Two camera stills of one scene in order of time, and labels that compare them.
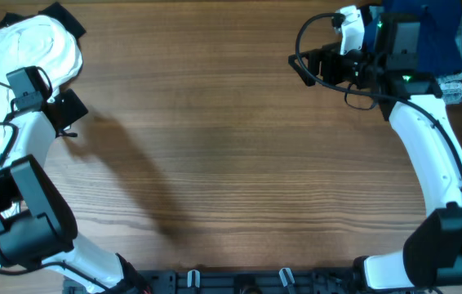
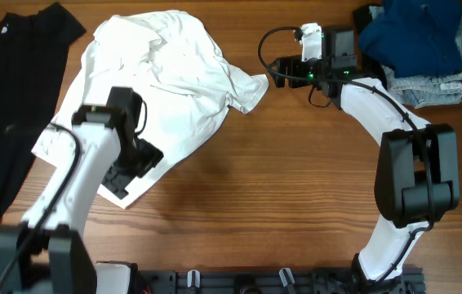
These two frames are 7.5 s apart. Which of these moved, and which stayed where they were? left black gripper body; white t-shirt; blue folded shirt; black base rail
Moved: left black gripper body; white t-shirt
Stayed: black base rail; blue folded shirt
